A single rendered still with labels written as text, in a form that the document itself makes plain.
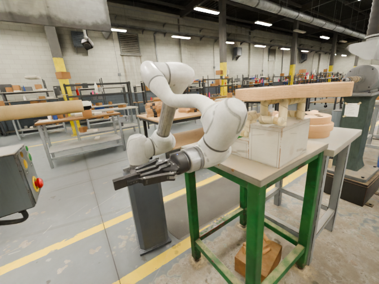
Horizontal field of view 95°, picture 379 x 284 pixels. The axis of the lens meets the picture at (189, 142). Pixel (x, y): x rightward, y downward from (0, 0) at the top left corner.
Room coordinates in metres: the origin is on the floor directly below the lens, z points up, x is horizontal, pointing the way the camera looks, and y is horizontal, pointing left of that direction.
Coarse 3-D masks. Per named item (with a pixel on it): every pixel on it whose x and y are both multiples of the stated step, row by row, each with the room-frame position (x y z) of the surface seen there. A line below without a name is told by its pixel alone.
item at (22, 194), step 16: (0, 160) 0.50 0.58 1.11; (16, 160) 0.52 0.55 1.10; (0, 176) 0.50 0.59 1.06; (16, 176) 0.51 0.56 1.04; (32, 176) 0.59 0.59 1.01; (0, 192) 0.49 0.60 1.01; (16, 192) 0.51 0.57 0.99; (32, 192) 0.53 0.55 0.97; (0, 208) 0.48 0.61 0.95; (16, 208) 0.50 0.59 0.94; (0, 224) 0.48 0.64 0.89
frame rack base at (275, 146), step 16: (256, 128) 0.74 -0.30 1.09; (272, 128) 0.68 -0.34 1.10; (288, 128) 0.68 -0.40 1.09; (304, 128) 0.77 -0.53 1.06; (256, 144) 0.74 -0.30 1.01; (272, 144) 0.68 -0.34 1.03; (288, 144) 0.69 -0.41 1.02; (304, 144) 0.78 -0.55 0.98; (256, 160) 0.73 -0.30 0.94; (272, 160) 0.67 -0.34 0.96; (288, 160) 0.70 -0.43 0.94
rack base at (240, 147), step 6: (240, 138) 0.82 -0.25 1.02; (246, 138) 0.82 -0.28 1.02; (234, 144) 0.84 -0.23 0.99; (240, 144) 0.80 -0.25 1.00; (246, 144) 0.78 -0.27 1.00; (234, 150) 0.84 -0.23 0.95; (240, 150) 0.80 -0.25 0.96; (246, 150) 0.78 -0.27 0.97; (240, 156) 0.80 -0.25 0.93; (246, 156) 0.77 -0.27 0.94
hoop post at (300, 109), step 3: (303, 102) 0.78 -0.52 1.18; (297, 105) 0.80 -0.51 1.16; (300, 105) 0.79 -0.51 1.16; (303, 105) 0.78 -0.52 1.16; (297, 108) 0.80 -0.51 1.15; (300, 108) 0.79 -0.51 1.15; (303, 108) 0.78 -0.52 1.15; (297, 111) 0.80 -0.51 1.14; (300, 111) 0.78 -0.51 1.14; (303, 111) 0.78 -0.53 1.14; (297, 114) 0.79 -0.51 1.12; (300, 114) 0.78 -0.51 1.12; (303, 114) 0.78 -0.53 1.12; (297, 117) 0.79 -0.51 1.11; (300, 117) 0.78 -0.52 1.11; (303, 117) 0.78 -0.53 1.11
